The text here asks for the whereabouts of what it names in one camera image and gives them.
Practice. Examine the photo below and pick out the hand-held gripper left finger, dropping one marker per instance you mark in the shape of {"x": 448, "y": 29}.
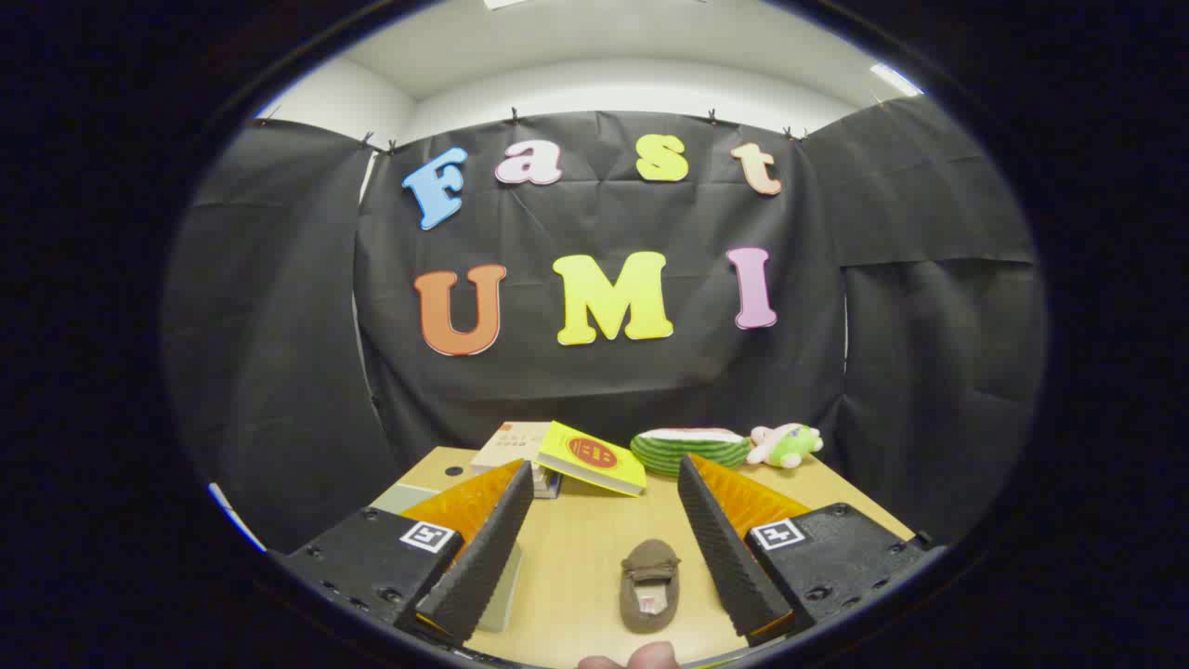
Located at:
{"x": 483, "y": 567}

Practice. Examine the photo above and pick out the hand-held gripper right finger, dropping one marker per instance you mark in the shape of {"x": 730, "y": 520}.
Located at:
{"x": 725, "y": 557}

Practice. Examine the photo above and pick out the cream fabric storage box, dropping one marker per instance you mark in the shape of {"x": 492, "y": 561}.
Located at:
{"x": 506, "y": 595}

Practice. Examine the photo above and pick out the brown fuzzy shoe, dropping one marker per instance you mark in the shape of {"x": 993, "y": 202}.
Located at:
{"x": 650, "y": 604}

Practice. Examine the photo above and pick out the blue-edged book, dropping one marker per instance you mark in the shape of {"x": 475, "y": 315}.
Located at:
{"x": 550, "y": 491}

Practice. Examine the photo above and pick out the watermelon slice plush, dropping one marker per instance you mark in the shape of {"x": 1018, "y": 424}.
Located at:
{"x": 692, "y": 453}

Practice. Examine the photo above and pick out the white paperback book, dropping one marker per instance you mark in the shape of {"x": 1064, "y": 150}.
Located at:
{"x": 546, "y": 476}

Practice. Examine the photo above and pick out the beige book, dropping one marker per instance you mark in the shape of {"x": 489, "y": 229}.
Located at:
{"x": 511, "y": 444}

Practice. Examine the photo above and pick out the pink and green plush toy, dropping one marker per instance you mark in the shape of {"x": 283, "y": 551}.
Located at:
{"x": 788, "y": 446}

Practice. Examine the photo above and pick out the yellow book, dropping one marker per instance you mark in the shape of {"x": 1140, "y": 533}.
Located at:
{"x": 594, "y": 455}

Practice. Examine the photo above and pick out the black backdrop cloth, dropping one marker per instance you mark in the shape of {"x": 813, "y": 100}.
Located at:
{"x": 604, "y": 390}

